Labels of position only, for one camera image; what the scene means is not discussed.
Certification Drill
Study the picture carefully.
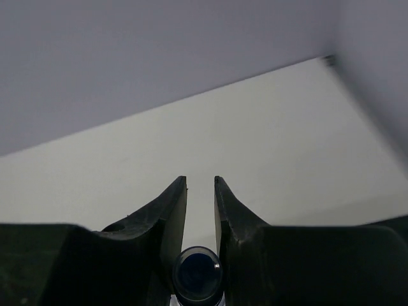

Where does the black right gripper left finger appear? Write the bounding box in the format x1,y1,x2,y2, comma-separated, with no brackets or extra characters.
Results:
1,176,187,305

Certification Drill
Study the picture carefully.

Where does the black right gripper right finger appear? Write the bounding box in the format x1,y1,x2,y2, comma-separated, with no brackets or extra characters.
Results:
214,176,407,305

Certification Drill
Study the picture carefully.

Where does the clear spray bottle blue cap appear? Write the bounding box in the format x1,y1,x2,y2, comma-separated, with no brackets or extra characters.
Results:
170,246,225,305

